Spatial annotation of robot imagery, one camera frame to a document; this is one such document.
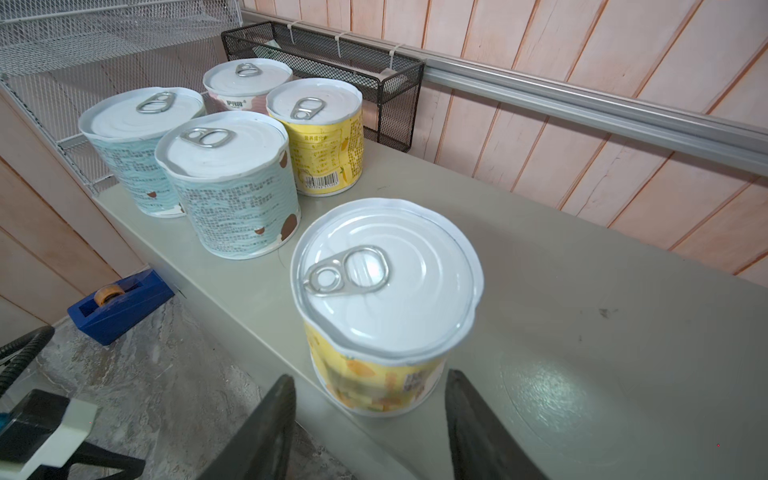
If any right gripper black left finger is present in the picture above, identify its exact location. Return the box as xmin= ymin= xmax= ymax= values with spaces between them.
xmin=199 ymin=374 xmax=297 ymax=480

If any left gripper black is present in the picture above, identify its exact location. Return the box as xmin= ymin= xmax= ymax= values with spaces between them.
xmin=30 ymin=442 xmax=146 ymax=480

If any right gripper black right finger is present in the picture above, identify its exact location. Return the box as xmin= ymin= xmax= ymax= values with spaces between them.
xmin=445 ymin=369 xmax=546 ymax=479

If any blue can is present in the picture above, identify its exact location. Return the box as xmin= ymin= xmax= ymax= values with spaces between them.
xmin=155 ymin=111 xmax=302 ymax=260

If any teal labelled can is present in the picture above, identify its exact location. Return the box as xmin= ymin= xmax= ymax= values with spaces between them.
xmin=78 ymin=87 xmax=206 ymax=218

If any yellow labelled can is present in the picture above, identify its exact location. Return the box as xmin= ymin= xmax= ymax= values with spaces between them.
xmin=266 ymin=78 xmax=364 ymax=197

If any pink labelled can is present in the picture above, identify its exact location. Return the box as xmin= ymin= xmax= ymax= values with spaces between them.
xmin=203 ymin=58 xmax=293 ymax=115

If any blue tape dispenser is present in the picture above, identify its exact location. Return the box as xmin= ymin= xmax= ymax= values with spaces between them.
xmin=67 ymin=269 xmax=174 ymax=346

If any grey metal cabinet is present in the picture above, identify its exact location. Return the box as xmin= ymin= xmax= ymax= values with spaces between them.
xmin=97 ymin=141 xmax=767 ymax=479

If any black mesh basket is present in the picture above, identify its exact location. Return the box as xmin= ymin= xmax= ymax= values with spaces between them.
xmin=221 ymin=21 xmax=425 ymax=152

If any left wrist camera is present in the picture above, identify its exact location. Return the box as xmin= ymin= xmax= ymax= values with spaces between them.
xmin=1 ymin=389 xmax=98 ymax=479

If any white wire mesh shelf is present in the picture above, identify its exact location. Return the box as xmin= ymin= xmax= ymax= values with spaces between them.
xmin=1 ymin=1 xmax=242 ymax=195

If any horizontal aluminium wall rail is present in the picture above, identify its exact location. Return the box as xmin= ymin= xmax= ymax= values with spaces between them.
xmin=243 ymin=1 xmax=767 ymax=174

